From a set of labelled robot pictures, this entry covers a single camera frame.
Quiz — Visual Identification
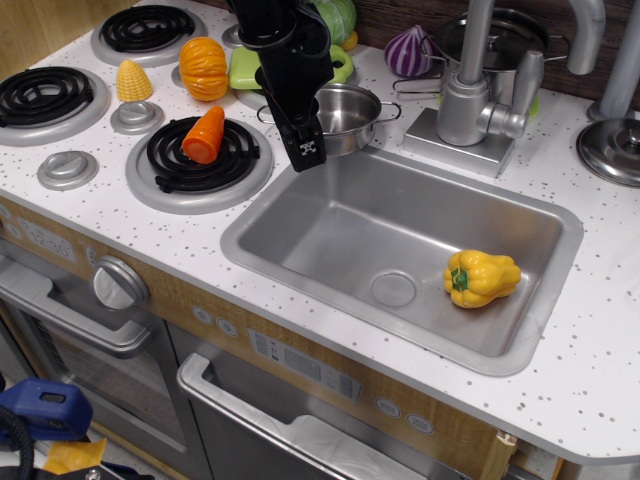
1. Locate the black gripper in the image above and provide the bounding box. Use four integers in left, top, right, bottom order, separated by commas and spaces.
238, 1, 333, 172

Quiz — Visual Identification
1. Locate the small steel pan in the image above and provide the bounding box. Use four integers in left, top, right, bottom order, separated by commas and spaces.
257, 83, 387, 160

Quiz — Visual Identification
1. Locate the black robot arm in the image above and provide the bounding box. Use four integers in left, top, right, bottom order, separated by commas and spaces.
229, 1, 334, 172

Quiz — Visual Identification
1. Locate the silver sink basin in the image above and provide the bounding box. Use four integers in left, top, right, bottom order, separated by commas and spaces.
221, 147, 584, 376

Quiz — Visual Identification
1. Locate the light green toy dish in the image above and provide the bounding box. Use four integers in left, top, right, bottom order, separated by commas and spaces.
228, 45, 355, 90

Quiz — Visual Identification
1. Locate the orange toy carrot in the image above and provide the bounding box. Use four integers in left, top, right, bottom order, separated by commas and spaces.
182, 106, 225, 164

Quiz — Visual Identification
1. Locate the yellow toy item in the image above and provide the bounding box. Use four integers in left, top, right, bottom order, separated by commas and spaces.
341, 30, 359, 51

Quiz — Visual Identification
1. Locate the orange toy pumpkin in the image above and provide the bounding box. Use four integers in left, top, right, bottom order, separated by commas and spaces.
179, 37, 228, 101

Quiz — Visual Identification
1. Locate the green toy cabbage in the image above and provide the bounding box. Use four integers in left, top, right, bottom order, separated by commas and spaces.
313, 0, 357, 44

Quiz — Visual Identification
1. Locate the purple toy onion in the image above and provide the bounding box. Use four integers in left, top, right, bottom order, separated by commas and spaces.
384, 25, 439, 77

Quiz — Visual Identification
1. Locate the front right stove burner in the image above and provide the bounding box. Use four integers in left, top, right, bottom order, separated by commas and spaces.
125, 117, 273, 215

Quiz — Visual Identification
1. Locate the stove burner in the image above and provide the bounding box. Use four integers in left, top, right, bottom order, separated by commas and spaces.
125, 117, 273, 215
1, 66, 111, 147
90, 5, 208, 67

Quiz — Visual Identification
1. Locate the silver toy faucet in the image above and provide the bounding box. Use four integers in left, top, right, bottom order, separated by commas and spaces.
402, 0, 607, 179

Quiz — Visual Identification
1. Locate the silver stove knob middle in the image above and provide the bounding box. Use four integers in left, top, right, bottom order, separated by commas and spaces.
110, 100, 165, 135

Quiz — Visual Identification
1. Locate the silver stove knob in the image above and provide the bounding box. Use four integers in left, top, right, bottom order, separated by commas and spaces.
37, 150, 99, 191
110, 100, 165, 135

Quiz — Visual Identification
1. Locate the yellow toy corn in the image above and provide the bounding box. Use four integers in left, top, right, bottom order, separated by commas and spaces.
116, 60, 153, 102

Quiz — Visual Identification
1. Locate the back stove burner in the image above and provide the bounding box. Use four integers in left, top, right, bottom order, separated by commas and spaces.
90, 5, 208, 67

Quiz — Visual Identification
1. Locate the yellow toy bell pepper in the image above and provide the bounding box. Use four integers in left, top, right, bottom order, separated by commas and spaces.
443, 250, 521, 309

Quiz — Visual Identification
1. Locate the silver oven dial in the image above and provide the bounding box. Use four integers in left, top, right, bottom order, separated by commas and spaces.
91, 255, 150, 310

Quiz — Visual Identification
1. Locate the silver stove knob front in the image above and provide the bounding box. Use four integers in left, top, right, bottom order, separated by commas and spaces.
37, 150, 99, 191

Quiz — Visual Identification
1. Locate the left stove burner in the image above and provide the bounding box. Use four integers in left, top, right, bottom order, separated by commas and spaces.
1, 66, 111, 147

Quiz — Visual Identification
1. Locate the steel pot lid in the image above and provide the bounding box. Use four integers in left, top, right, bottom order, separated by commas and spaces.
576, 118, 639, 188

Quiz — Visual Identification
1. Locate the blue clamp tool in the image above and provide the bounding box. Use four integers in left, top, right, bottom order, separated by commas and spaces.
1, 378, 93, 441

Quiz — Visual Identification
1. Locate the dishwasher door with handle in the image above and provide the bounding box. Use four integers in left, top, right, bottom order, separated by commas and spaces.
170, 319, 515, 479

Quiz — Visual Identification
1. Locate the oven door with handle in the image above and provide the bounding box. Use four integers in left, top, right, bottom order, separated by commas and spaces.
1, 241, 211, 479

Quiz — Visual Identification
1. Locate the grey vertical post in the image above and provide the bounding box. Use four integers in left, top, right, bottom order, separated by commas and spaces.
587, 1, 639, 122

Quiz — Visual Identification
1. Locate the black cable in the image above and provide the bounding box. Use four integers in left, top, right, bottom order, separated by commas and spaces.
0, 404, 36, 480

